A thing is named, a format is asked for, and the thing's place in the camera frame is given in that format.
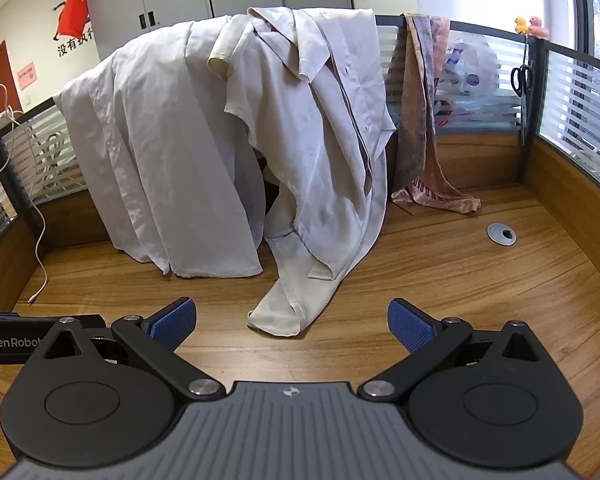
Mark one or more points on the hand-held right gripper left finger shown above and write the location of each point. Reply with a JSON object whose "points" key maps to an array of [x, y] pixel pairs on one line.
{"points": [[172, 322]]}

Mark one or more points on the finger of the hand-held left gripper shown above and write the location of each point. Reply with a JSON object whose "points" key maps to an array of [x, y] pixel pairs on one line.
{"points": [[92, 321]]}

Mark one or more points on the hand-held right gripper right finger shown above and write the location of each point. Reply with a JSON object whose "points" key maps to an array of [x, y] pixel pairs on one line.
{"points": [[407, 327]]}

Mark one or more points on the cream shirt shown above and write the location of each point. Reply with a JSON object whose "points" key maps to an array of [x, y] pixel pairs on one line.
{"points": [[230, 55]]}

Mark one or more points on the white shirt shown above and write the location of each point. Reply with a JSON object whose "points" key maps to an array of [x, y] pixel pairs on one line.
{"points": [[155, 160]]}

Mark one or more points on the pale shirt with grey placket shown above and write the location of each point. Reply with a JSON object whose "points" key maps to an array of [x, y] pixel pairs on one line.
{"points": [[340, 160]]}

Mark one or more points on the pink patterned scarf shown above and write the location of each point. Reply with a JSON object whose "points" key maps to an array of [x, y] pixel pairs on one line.
{"points": [[420, 110]]}

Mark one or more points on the black scissors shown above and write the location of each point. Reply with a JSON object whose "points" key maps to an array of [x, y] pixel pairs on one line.
{"points": [[522, 115]]}

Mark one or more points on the pink paper notice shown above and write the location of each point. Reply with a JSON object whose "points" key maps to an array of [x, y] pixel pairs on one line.
{"points": [[27, 76]]}

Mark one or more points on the clear plastic bag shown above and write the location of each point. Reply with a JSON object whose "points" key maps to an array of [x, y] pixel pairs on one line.
{"points": [[470, 80]]}

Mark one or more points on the orange door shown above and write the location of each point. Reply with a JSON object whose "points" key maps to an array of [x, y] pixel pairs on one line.
{"points": [[5, 70]]}

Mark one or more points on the red flag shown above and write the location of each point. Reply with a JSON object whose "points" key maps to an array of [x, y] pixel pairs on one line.
{"points": [[75, 7]]}

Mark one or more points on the yellow duck toy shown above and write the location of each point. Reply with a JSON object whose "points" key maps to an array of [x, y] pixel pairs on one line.
{"points": [[520, 25]]}

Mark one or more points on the pink duck toy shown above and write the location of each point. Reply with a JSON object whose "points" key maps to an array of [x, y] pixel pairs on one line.
{"points": [[537, 27]]}

